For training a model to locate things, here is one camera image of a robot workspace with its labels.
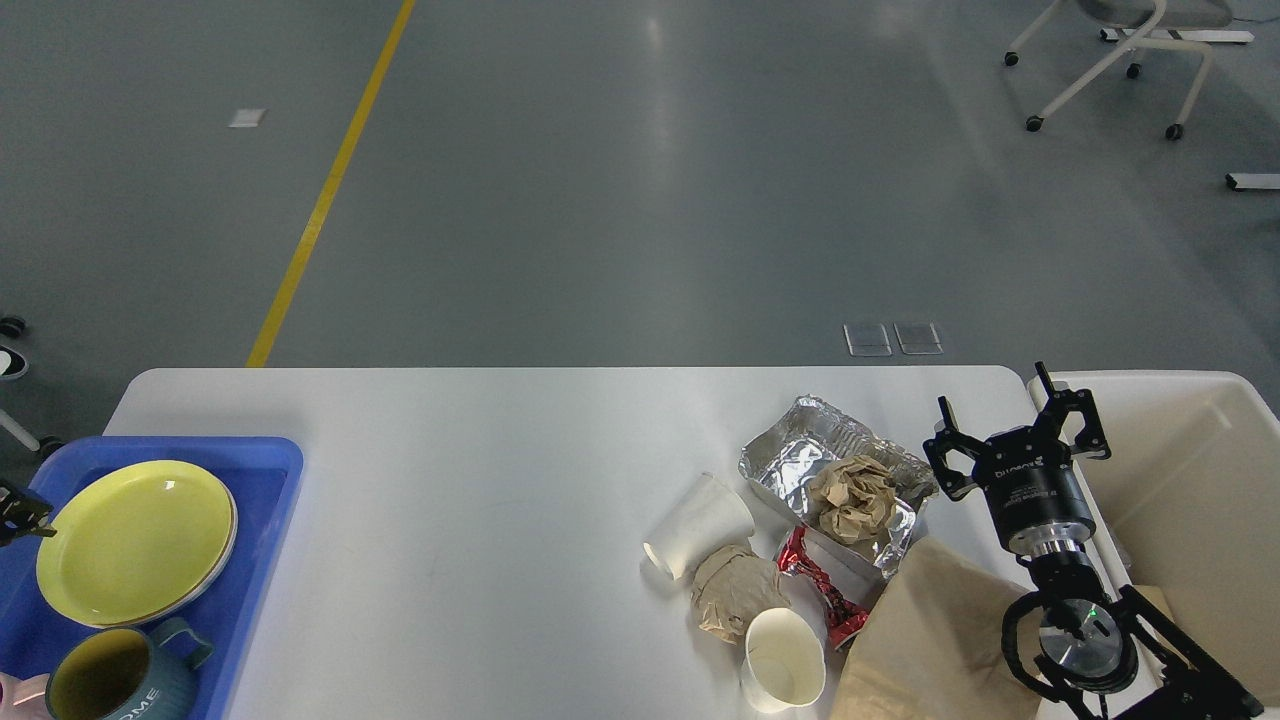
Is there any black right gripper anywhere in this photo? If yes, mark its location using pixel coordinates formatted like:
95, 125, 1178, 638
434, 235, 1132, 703
922, 363, 1112, 556

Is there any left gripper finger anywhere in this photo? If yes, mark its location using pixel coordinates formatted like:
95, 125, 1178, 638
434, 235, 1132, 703
1, 480, 58, 546

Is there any yellow plastic plate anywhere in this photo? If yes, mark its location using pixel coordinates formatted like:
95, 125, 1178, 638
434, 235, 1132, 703
35, 459, 239, 629

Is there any blue-grey HOME mug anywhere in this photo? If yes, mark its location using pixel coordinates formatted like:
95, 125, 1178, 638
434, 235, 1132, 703
45, 618, 215, 719

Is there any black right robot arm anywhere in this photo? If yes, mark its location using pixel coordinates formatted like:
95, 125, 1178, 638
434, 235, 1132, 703
923, 363, 1265, 719

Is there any floor outlet cover right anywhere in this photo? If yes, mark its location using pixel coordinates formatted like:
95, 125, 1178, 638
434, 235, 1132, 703
893, 322, 945, 356

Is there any floor outlet cover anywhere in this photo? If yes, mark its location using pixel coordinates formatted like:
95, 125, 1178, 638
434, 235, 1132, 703
893, 322, 945, 356
844, 322, 893, 357

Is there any crumpled brown paper ball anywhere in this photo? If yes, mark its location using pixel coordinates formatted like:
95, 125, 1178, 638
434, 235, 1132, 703
806, 454, 896, 547

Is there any beige plastic bin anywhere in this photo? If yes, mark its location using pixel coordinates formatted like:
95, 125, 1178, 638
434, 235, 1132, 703
1053, 370, 1279, 719

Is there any pink mug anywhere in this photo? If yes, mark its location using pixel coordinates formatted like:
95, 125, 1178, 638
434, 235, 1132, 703
1, 673, 52, 720

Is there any floor outlet cover left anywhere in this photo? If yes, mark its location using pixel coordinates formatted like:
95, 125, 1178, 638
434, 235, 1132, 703
844, 322, 893, 357

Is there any pink round plate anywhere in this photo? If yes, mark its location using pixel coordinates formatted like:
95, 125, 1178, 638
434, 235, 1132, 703
138, 486, 239, 623

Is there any white paper box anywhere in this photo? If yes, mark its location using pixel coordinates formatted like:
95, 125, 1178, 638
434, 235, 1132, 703
803, 527, 886, 610

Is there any brown paper bag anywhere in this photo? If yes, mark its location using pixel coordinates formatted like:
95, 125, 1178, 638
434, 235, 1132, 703
829, 537, 1042, 719

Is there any blue plastic tray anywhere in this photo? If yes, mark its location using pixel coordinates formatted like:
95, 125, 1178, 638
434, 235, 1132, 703
1, 436, 305, 719

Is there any crumpled aluminium foil tray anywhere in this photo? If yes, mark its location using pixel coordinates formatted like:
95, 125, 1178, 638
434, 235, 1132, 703
739, 395, 940, 582

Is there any red snack wrapper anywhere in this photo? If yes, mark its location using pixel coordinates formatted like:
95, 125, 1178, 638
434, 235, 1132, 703
774, 525, 870, 651

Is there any white paper cup lying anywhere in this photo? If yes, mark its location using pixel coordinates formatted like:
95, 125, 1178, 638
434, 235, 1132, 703
643, 471, 755, 580

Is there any crumpled brown paper wrapper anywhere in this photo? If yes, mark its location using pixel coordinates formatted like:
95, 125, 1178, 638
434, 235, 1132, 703
691, 544, 792, 644

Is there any white paper cup upright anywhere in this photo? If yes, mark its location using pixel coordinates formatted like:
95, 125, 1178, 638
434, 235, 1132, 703
739, 609, 826, 714

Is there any white table leg bar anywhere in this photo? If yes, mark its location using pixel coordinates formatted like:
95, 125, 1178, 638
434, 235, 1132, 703
1224, 172, 1280, 192

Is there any white far base bar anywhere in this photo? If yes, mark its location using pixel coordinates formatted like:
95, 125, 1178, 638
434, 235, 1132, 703
1100, 28, 1254, 45

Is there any white rolling chair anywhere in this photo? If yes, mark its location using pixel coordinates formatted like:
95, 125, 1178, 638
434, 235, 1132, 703
1024, 1, 1234, 142

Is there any white floor marker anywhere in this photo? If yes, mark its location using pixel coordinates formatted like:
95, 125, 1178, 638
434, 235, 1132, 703
227, 108, 268, 129

